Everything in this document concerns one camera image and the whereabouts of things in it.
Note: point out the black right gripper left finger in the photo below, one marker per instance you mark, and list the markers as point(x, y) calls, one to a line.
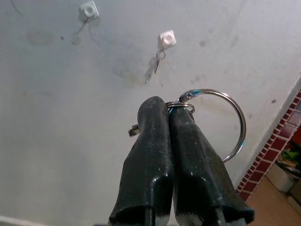
point(145, 150)

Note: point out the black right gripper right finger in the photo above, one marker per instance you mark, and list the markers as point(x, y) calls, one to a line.
point(200, 169)

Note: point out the white waste bin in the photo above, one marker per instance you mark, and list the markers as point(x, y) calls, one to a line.
point(285, 173)

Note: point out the white square wall hook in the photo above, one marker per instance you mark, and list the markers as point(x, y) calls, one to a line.
point(89, 9)
point(167, 40)

